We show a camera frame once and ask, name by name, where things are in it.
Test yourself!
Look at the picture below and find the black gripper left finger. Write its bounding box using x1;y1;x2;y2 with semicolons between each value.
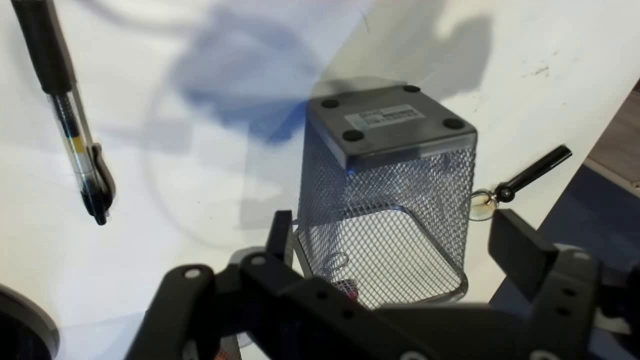
266;210;295;265

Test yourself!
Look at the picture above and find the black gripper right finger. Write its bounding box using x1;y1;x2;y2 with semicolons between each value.
487;208;560;304

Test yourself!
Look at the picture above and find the grey mesh pen holder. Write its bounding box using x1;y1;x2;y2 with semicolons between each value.
292;82;479;310

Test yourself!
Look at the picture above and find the black pen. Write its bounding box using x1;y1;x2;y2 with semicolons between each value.
7;0;117;228

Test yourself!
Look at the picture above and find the metal key ring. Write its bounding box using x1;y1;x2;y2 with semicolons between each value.
322;250;351;273

